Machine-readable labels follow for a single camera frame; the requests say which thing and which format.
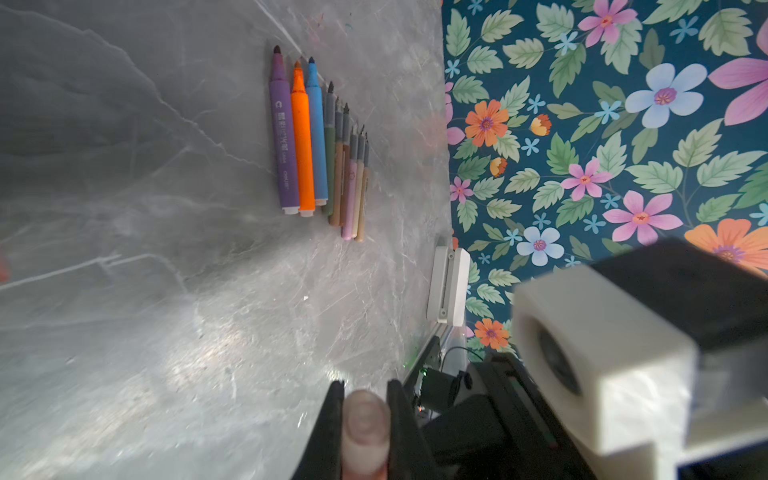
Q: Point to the beige capybara pen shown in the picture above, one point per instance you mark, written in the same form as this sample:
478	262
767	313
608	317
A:
358	182

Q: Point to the white wall box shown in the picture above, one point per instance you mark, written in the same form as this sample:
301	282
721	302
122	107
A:
448	288

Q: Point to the blue highlighter pen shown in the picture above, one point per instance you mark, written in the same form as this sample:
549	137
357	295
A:
317	130

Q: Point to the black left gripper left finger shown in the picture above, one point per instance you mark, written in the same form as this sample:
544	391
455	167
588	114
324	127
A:
321	459

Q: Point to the lilac cap beige pen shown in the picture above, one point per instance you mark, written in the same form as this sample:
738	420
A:
359	237

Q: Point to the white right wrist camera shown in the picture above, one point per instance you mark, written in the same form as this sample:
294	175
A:
652	360

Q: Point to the orange highlighter pen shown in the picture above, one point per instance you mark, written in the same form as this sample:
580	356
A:
303	143

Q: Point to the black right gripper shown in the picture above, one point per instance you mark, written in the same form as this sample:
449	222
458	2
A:
488	421

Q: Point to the tan brown pen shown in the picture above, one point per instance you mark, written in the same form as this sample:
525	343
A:
335	218

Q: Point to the brown lilac pen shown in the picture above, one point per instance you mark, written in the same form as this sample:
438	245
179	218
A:
350	184

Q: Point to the purple highlighter pen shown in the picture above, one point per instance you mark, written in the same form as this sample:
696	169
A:
283	134

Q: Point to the green fountain pen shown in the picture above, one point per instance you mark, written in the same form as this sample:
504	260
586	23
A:
330	144

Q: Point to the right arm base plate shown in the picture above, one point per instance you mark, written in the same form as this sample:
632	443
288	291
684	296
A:
435	360

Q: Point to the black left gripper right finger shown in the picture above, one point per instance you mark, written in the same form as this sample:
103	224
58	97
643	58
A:
409	456

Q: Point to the frosted pink highlighter cap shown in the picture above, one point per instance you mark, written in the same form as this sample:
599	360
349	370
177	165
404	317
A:
366	435

